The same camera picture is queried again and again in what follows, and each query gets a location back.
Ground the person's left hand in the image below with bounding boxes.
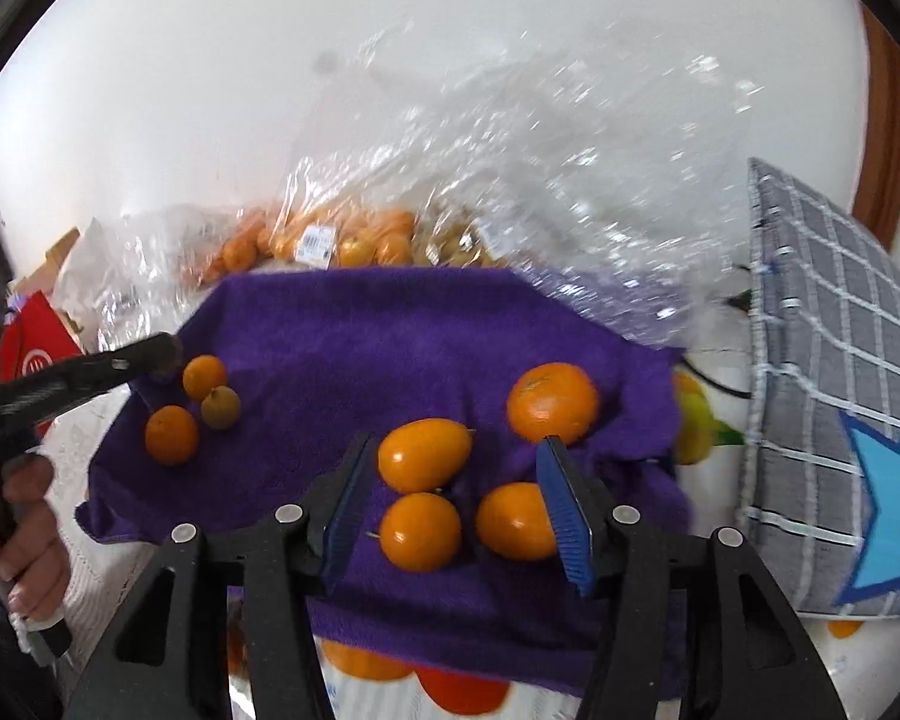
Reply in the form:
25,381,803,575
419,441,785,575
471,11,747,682
0,454,71,622

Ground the red package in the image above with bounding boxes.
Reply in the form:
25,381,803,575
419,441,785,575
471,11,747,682
0,289,86,441

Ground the round orange lower middle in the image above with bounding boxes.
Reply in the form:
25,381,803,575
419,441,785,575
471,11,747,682
379,493,463,574

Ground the small orange lower left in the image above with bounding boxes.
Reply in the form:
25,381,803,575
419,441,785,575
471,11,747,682
144,405,199,465

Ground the small orange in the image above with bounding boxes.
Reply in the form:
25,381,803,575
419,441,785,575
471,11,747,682
182,355,229,403
144,405,199,465

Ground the small green-yellow fruit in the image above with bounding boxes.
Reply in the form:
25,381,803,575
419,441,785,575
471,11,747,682
199,385,242,431

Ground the oval orange kumquat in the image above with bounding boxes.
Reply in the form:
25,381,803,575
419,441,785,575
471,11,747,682
377,418,473,494

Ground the grey checked cushion blue star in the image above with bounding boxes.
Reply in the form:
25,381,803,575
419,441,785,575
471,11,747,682
736,160,900,619

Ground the small orange upper left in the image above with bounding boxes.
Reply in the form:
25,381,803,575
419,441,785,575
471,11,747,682
182,355,229,403

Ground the round orange lower right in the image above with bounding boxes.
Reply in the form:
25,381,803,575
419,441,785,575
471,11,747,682
476,483,557,562

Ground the purple towel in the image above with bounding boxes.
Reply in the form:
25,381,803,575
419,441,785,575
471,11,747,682
76,268,689,694

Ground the large round orange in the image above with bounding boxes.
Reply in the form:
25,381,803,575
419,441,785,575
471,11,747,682
507,362,601,445

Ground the clear plastic fruit bag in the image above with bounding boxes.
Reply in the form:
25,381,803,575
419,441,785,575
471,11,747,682
52,23,758,349

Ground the brown wooden door frame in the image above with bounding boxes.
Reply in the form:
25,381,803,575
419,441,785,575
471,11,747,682
852,5,900,250

